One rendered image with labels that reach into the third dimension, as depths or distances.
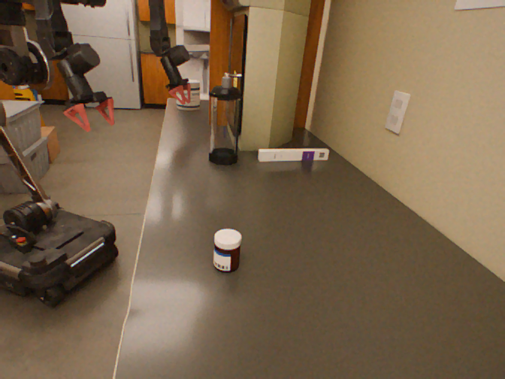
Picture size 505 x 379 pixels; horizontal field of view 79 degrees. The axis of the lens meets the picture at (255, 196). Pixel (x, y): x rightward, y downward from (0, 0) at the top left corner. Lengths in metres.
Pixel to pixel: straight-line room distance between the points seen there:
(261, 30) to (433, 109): 0.57
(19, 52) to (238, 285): 1.38
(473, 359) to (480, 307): 0.13
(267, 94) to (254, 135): 0.16
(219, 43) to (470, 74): 0.97
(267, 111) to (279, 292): 0.76
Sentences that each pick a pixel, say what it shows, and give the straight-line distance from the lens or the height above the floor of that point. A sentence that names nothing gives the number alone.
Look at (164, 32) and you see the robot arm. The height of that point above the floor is 1.31.
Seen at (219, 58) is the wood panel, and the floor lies 1.23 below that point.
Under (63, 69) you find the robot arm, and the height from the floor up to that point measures 1.20.
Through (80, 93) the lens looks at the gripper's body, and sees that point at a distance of 1.08.
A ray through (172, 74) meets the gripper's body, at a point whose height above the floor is 1.16.
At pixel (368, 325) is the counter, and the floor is 0.94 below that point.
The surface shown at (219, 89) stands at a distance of 0.99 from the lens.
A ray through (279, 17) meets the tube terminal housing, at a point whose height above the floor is 1.39.
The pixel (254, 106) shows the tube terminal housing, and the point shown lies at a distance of 1.14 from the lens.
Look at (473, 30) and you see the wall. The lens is 0.93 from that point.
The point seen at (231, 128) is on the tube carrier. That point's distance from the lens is 1.00.
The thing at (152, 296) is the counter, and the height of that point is 0.94.
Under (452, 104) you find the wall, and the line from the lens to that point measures 0.92.
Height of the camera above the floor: 1.32
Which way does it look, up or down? 27 degrees down
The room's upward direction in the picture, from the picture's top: 5 degrees clockwise
